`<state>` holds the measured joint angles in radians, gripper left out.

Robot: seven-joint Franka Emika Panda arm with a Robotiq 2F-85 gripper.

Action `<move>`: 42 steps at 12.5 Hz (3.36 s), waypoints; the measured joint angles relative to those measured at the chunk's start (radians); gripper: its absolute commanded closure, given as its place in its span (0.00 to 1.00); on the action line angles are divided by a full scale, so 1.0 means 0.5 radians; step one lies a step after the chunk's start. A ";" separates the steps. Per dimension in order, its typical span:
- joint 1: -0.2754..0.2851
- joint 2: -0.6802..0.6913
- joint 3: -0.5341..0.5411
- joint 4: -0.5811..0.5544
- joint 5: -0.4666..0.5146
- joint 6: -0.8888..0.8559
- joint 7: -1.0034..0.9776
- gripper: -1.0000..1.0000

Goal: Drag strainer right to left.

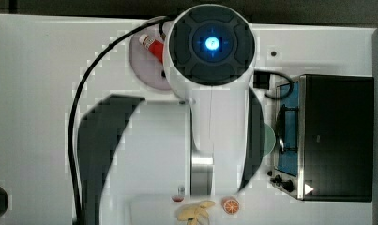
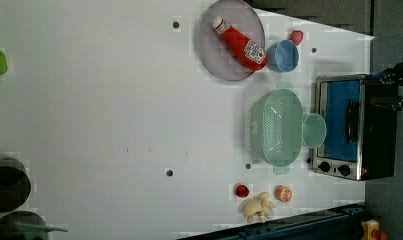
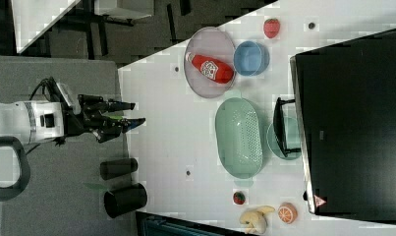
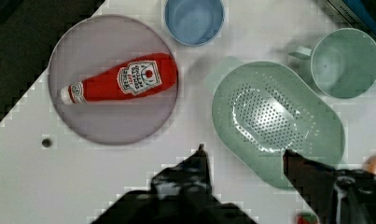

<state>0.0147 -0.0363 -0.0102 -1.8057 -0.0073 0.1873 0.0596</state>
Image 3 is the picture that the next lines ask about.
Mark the mint green mug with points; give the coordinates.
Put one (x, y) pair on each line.
(292, 139)

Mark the blue plastic bowl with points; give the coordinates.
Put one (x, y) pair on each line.
(251, 58)

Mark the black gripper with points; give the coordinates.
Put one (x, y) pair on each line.
(92, 118)

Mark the upper black cylinder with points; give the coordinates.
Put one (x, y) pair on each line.
(116, 168)

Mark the grey round plate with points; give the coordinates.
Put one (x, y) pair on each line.
(214, 43)

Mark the toy orange half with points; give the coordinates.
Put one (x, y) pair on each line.
(287, 213)

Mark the black toaster oven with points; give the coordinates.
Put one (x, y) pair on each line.
(345, 100)

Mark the red ketchup bottle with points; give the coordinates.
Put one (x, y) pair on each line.
(212, 68)

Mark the small red toy strawberry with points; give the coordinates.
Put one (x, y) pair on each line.
(239, 198)

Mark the lower black cylinder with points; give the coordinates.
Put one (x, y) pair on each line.
(124, 200)

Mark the large red toy strawberry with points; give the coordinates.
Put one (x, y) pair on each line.
(271, 27)

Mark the mint green plastic strainer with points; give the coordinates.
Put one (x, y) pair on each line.
(238, 136)

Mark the black cylinder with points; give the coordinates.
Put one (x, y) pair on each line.
(124, 200)
(116, 168)

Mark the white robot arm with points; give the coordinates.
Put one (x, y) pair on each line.
(35, 122)

